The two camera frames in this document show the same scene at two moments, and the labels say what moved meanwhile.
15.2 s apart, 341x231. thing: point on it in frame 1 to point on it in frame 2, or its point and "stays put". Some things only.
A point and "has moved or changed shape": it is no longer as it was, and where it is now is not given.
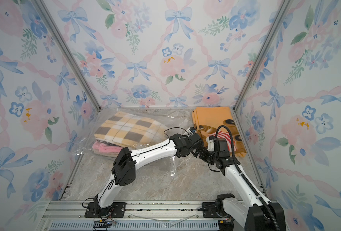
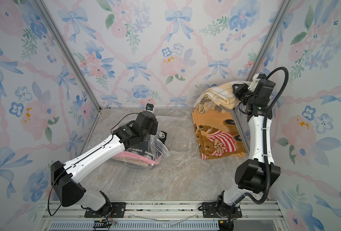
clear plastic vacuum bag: [115, 128] has moved or changed shape
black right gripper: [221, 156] to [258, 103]
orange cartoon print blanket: [207, 119] stays put
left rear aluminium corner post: [44, 8] stays put
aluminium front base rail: [70, 215] stays put
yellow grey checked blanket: [131, 130] to [220, 97]
